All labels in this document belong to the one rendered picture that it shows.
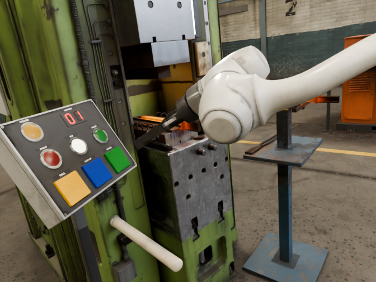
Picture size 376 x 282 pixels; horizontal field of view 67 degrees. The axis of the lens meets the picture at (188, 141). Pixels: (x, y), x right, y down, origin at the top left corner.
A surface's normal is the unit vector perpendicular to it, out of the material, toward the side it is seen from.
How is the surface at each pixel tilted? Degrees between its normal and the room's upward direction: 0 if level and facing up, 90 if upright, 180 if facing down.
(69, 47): 90
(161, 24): 90
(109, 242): 90
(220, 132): 106
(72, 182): 60
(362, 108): 90
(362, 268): 0
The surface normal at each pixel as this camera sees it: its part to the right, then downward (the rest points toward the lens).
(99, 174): 0.74, -0.46
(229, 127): -0.37, 0.58
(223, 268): 0.68, 0.14
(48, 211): -0.37, 0.32
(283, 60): -0.59, 0.30
